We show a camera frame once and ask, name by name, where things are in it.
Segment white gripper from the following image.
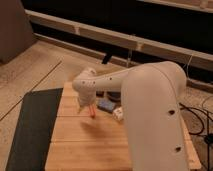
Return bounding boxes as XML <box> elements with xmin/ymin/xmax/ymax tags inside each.
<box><xmin>78</xmin><ymin>90</ymin><xmax>96</xmax><ymax>114</ymax></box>

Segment red pepper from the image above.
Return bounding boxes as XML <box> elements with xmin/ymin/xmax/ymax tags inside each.
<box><xmin>90</xmin><ymin>109</ymin><xmax>96</xmax><ymax>118</ymax></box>

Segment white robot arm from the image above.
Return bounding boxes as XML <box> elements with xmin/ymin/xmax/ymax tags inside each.
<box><xmin>72</xmin><ymin>61</ymin><xmax>190</xmax><ymax>171</ymax></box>

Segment small dark brown block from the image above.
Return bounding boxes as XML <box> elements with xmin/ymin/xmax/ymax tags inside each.
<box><xmin>96</xmin><ymin>91</ymin><xmax>104</xmax><ymax>97</ymax></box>

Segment blue sponge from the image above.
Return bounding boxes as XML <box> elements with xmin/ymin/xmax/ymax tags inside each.
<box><xmin>97</xmin><ymin>99</ymin><xmax>116</xmax><ymax>112</ymax></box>

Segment dark bowl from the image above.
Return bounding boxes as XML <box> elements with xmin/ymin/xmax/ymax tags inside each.
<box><xmin>107</xmin><ymin>92</ymin><xmax>121</xmax><ymax>100</ymax></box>

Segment white plastic bottle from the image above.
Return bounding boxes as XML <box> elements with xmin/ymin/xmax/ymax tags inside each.
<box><xmin>113</xmin><ymin>107</ymin><xmax>123</xmax><ymax>121</ymax></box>

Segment dark floor mat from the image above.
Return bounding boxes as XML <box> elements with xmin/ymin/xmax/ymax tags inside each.
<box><xmin>5</xmin><ymin>88</ymin><xmax>63</xmax><ymax>171</ymax></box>

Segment white wooden rail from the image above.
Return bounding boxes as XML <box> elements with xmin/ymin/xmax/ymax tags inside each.
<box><xmin>26</xmin><ymin>10</ymin><xmax>213</xmax><ymax>71</ymax></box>

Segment black cables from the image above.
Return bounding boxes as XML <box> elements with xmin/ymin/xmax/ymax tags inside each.
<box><xmin>179</xmin><ymin>94</ymin><xmax>213</xmax><ymax>171</ymax></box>

